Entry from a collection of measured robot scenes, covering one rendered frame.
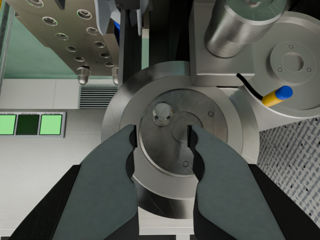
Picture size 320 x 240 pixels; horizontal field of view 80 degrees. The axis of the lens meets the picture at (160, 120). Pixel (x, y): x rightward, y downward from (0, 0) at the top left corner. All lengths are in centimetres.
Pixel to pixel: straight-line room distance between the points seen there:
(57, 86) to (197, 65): 327
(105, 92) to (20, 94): 129
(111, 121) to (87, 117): 37
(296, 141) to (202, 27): 22
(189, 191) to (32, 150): 49
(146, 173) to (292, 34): 21
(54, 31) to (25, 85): 321
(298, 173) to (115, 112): 26
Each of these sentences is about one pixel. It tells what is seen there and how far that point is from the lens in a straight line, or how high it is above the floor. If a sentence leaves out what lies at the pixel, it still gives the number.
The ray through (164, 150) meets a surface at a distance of 16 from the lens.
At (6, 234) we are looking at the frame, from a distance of 65.
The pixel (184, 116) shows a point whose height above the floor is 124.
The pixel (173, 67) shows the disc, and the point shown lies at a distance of 20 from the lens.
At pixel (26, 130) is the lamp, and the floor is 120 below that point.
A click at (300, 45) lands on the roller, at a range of 26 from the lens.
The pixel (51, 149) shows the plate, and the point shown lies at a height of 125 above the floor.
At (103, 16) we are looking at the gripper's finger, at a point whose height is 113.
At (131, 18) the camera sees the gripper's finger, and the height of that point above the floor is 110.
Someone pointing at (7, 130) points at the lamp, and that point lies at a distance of 64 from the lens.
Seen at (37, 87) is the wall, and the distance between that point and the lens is 354.
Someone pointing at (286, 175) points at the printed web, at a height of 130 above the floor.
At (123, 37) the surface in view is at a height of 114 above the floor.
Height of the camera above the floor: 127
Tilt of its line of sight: 11 degrees down
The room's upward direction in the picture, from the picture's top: 180 degrees clockwise
